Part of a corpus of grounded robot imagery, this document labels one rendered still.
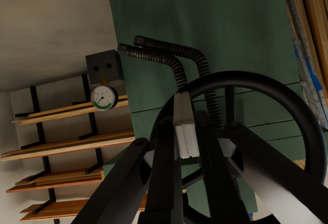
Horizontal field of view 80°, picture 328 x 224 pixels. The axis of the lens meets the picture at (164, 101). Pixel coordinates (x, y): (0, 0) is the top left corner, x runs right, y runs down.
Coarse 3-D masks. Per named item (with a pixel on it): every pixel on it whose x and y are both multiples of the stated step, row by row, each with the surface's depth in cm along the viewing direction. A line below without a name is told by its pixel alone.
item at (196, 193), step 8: (192, 184) 42; (200, 184) 42; (240, 184) 41; (248, 184) 41; (192, 192) 43; (200, 192) 42; (240, 192) 41; (248, 192) 41; (192, 200) 43; (200, 200) 42; (248, 200) 41; (200, 208) 42; (208, 208) 42; (248, 208) 41; (256, 208) 41; (208, 216) 42
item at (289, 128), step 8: (248, 128) 50; (256, 128) 50; (264, 128) 49; (272, 128) 49; (280, 128) 49; (288, 128) 49; (296, 128) 48; (264, 136) 49; (272, 136) 49; (280, 136) 49; (288, 136) 49
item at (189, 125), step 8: (184, 96) 19; (184, 104) 17; (184, 112) 15; (192, 112) 15; (184, 120) 14; (192, 120) 14; (192, 128) 14; (192, 136) 14; (192, 144) 14; (192, 152) 14
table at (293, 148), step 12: (324, 132) 48; (276, 144) 49; (288, 144) 49; (300, 144) 48; (120, 156) 62; (180, 156) 50; (288, 156) 49; (300, 156) 48; (108, 168) 55; (192, 168) 42
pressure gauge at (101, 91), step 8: (104, 80) 50; (96, 88) 48; (104, 88) 48; (112, 88) 49; (96, 96) 49; (104, 96) 48; (112, 96) 48; (96, 104) 49; (104, 104) 48; (112, 104) 48
